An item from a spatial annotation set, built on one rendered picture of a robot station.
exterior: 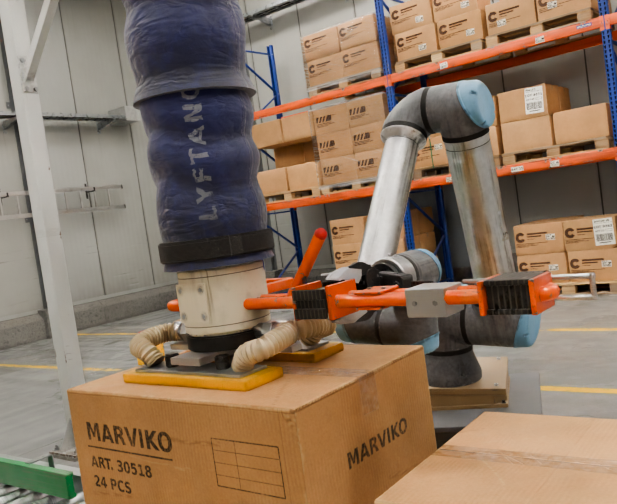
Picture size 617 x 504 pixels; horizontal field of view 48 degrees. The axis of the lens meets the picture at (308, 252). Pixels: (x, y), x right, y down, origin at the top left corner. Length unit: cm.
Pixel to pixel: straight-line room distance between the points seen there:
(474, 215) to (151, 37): 91
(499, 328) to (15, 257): 1022
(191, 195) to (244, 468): 49
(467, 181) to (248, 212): 66
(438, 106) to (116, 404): 99
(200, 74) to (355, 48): 844
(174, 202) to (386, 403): 53
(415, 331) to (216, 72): 65
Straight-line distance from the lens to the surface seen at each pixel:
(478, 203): 178
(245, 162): 131
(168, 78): 130
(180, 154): 129
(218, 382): 123
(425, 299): 108
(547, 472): 107
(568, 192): 984
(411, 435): 133
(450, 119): 171
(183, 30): 131
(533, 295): 99
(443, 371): 202
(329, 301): 117
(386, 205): 163
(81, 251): 1227
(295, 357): 136
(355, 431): 118
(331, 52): 992
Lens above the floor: 135
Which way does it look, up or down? 3 degrees down
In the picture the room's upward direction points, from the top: 8 degrees counter-clockwise
